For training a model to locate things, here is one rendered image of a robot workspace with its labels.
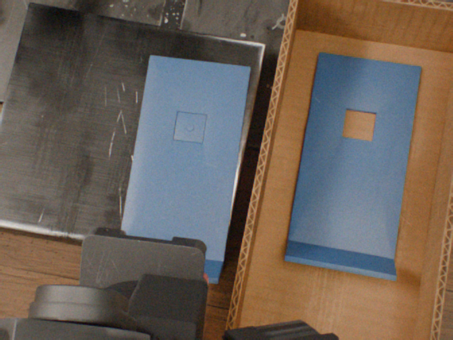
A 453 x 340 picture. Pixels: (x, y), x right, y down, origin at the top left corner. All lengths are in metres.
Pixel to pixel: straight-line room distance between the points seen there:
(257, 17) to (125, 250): 0.25
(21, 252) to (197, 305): 0.21
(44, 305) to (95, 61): 0.33
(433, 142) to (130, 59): 0.21
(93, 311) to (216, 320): 0.28
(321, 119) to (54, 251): 0.20
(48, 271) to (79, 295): 0.29
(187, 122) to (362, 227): 0.14
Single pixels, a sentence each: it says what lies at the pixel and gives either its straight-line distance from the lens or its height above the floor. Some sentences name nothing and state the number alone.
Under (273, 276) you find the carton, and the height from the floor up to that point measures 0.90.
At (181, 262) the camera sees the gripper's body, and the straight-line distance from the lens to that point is 0.48.
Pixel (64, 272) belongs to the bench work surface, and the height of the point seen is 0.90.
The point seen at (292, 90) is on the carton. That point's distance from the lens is 0.65.
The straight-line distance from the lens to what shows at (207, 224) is 0.60.
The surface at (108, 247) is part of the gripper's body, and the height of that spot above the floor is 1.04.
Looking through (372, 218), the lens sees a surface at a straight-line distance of 0.62.
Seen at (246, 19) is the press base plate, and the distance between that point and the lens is 0.67.
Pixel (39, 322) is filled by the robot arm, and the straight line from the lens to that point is 0.32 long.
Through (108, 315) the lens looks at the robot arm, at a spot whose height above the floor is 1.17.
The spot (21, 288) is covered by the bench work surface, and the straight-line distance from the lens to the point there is 0.64.
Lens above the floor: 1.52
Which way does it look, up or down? 75 degrees down
